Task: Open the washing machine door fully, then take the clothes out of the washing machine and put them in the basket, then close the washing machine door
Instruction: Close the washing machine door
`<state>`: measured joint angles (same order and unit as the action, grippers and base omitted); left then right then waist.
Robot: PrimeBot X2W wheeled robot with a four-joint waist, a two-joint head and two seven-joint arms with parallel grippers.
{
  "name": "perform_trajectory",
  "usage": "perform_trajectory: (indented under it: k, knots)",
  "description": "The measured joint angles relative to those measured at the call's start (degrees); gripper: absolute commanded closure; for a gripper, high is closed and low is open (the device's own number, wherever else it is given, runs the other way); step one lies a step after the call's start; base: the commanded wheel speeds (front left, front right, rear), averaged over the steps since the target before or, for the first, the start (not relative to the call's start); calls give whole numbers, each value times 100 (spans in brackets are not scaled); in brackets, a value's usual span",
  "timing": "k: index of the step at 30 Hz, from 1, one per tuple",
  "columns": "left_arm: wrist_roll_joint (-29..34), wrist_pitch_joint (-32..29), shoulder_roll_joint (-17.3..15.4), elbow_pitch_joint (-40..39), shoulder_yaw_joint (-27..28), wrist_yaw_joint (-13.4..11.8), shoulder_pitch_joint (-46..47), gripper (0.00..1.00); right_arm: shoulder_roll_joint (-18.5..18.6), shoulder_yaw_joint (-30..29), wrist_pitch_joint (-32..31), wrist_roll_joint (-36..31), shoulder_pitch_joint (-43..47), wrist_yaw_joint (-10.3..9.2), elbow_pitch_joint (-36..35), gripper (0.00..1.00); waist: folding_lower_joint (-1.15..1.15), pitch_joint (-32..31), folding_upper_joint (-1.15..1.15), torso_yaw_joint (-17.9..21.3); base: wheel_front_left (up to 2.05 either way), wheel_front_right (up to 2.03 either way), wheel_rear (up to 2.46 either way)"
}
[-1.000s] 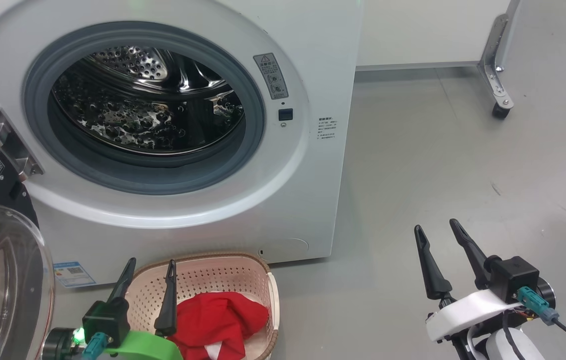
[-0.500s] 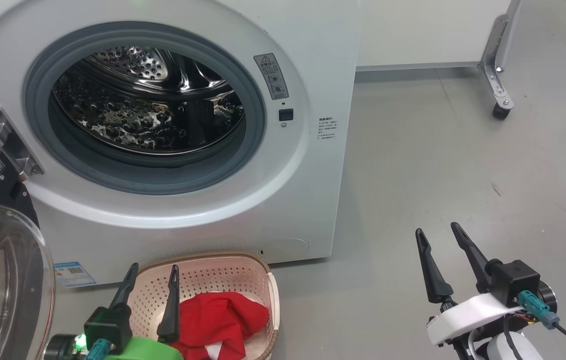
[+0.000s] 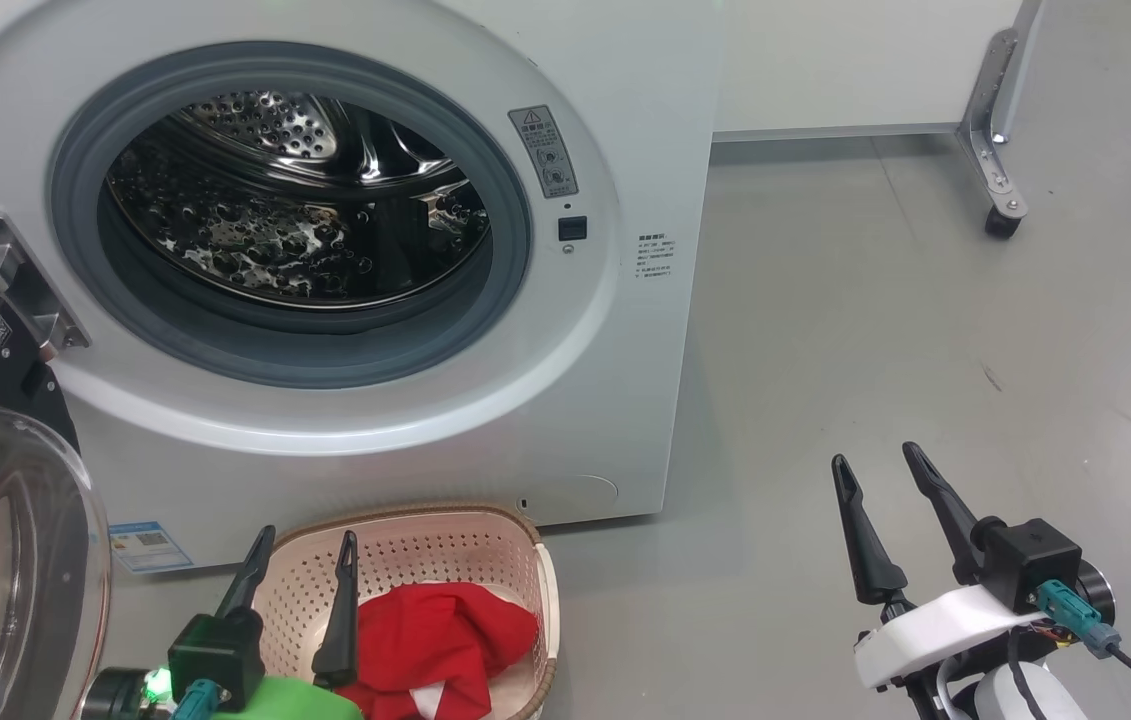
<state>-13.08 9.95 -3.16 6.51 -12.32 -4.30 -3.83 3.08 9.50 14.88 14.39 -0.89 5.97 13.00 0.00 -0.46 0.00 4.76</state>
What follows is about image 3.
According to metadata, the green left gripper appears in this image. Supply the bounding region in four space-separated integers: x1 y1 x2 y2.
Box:
205 525 366 720

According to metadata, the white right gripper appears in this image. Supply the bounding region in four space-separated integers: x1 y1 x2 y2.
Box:
831 441 1051 691

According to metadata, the red cloth garment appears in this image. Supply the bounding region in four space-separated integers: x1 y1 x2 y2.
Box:
335 583 541 720

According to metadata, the cream perforated laundry basket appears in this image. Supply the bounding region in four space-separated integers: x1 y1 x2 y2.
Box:
245 503 560 720

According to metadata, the grey rubber door gasket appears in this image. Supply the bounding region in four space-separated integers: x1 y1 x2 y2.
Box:
47 42 533 389

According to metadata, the white front-load washing machine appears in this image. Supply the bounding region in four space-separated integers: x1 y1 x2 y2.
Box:
0 0 726 576

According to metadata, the metal door hinge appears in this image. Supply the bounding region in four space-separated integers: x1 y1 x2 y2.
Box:
0 212 91 361

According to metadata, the blue energy label sticker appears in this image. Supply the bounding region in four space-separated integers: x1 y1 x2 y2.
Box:
108 520 194 574

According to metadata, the black silver cylinder module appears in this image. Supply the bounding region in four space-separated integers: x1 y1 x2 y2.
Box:
80 668 171 720
1075 560 1116 626

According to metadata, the small printed text label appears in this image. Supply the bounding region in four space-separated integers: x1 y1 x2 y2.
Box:
635 236 678 279

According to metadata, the white partition panel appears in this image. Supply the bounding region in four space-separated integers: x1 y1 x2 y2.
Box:
713 0 1048 143

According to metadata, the grey warning sticker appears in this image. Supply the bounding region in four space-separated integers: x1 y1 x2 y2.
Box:
509 106 580 199

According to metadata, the left cable with teal connector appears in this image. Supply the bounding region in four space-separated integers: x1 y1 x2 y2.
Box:
170 678 226 720

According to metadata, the metal foot bracket with caster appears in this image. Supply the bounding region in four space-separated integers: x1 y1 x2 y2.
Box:
957 28 1029 239

